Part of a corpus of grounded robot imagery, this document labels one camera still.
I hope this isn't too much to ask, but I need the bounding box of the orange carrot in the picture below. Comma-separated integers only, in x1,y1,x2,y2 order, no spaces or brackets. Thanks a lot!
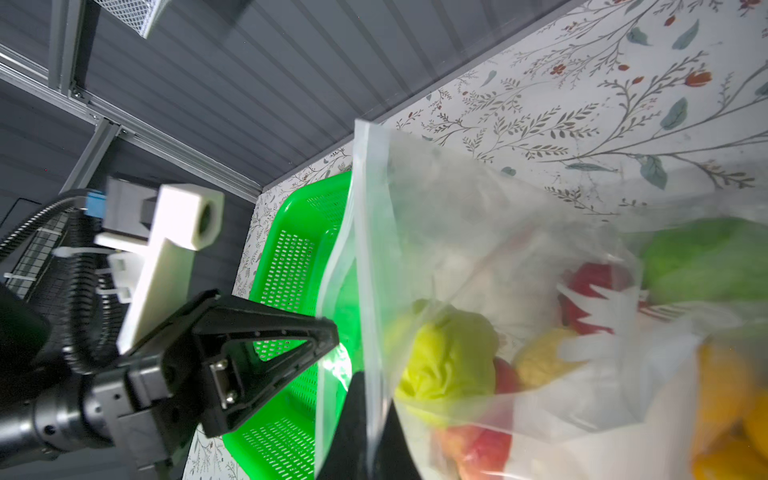
692,438,767,480

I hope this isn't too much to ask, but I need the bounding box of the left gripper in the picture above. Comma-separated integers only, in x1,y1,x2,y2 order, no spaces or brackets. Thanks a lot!
1,290,340,479

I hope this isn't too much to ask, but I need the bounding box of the left black cable conduit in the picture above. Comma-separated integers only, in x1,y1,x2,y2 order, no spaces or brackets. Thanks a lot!
0,188,127,376

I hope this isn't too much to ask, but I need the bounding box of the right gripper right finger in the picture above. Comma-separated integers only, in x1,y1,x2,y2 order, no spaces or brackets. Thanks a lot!
373,404,421,480

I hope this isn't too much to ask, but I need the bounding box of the black wire basket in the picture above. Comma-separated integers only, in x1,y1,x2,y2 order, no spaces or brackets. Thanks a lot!
1,197,67,299

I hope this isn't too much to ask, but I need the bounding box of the light green fruit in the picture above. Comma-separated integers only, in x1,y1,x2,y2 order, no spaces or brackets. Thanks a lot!
381,299,499,429

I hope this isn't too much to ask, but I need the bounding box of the white wire mesh basket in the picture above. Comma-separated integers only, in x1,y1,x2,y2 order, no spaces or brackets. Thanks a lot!
96,0,171,39

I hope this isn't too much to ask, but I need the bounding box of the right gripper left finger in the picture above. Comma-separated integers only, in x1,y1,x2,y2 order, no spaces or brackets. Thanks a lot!
316,372,368,480

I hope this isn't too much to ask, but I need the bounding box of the green plastic basket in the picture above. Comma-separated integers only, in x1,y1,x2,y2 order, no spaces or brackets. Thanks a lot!
221,170,364,480

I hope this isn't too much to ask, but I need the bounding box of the yellow lemon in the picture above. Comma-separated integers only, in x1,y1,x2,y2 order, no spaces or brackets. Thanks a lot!
691,343,756,457
743,389,768,459

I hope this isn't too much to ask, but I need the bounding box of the red apple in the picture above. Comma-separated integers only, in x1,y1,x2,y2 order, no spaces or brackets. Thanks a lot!
433,357,519,479

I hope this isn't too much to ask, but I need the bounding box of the pale yellow pear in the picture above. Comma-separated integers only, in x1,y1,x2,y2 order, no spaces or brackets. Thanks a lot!
514,328,583,390

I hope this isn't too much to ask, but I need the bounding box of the clear zip top bag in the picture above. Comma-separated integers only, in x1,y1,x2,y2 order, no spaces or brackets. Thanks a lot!
315,121,767,479

